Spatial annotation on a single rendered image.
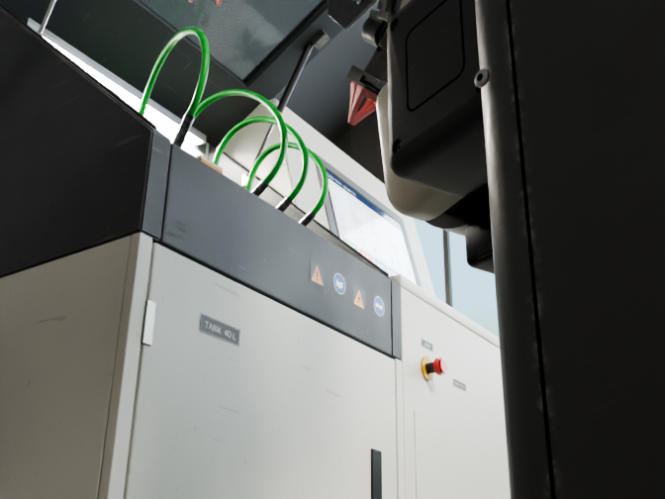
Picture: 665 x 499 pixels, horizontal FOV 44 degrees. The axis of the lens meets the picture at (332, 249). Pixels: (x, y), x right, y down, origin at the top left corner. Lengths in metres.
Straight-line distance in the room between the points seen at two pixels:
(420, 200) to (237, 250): 0.60
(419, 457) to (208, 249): 0.65
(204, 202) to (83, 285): 0.21
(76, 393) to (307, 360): 0.41
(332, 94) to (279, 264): 4.03
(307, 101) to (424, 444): 3.95
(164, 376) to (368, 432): 0.50
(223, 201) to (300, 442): 0.39
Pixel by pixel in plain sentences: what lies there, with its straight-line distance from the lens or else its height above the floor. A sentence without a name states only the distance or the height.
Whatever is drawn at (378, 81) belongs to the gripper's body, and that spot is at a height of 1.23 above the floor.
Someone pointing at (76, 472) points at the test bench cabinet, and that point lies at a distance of 1.09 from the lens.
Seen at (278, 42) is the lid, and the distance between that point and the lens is 2.13.
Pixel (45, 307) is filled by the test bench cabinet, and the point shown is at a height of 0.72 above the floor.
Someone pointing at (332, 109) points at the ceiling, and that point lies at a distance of 5.48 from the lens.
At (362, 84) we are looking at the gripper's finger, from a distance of 1.59.
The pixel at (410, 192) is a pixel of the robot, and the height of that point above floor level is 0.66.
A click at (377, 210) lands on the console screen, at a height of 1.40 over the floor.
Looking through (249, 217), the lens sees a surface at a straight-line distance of 1.33.
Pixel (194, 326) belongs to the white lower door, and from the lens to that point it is 1.17.
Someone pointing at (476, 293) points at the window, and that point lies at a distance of 4.15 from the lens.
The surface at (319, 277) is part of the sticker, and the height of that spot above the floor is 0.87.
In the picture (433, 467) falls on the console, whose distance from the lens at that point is 1.70.
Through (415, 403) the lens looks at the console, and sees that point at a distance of 1.67.
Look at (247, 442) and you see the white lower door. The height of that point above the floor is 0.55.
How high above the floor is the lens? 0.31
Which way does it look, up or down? 24 degrees up
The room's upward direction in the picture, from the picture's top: 1 degrees clockwise
